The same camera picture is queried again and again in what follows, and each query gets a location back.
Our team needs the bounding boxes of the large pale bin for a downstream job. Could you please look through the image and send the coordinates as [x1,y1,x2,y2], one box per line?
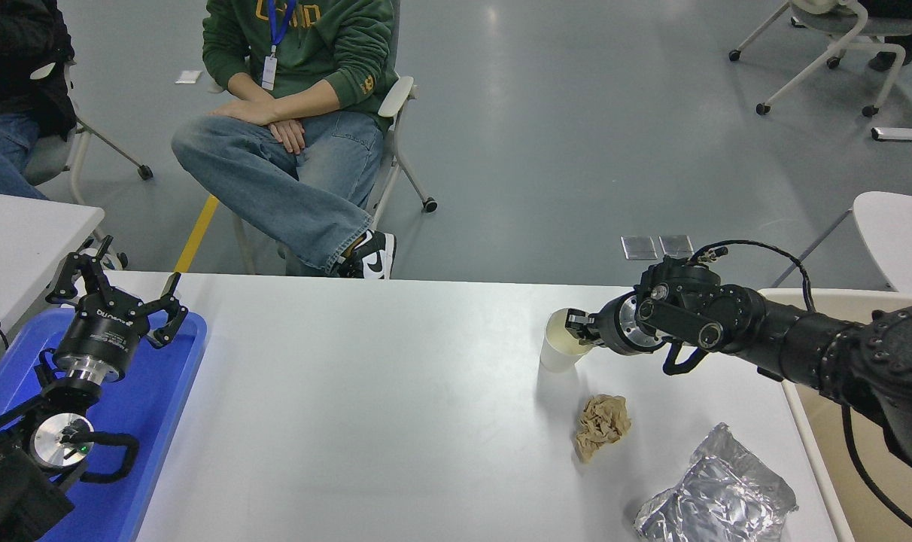
[757,288,912,542]

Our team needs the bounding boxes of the silver foil tray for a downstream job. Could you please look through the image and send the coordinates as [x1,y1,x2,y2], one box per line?
[634,423,799,542]

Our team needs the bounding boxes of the person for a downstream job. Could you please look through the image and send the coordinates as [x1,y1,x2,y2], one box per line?
[859,0,912,129]
[172,0,398,281]
[0,0,77,200]

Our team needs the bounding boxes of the person's left hand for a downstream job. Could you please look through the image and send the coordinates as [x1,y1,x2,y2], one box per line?
[209,100,276,125]

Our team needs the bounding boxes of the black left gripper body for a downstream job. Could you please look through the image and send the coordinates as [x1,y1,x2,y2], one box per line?
[53,290,150,373]

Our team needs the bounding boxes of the white rounded table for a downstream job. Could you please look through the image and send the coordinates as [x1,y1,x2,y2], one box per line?
[772,190,912,309]

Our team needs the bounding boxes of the white paper cup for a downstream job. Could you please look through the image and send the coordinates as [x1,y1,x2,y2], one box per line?
[539,307,600,373]

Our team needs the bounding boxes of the blue plastic tray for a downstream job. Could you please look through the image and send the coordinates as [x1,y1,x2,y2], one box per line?
[0,307,208,542]

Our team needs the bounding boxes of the white side table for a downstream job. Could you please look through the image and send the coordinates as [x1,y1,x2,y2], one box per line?
[0,190,105,355]

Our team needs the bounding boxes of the white wheeled chair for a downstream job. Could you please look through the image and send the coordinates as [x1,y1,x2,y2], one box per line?
[23,59,154,208]
[208,75,439,276]
[729,0,912,118]

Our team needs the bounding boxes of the tan paper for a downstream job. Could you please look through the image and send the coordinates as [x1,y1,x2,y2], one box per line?
[574,394,632,463]

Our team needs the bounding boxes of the person's right hand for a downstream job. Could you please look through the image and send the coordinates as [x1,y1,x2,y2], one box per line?
[268,119,306,156]

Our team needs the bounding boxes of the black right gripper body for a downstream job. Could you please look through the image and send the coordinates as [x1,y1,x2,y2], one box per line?
[590,294,637,355]

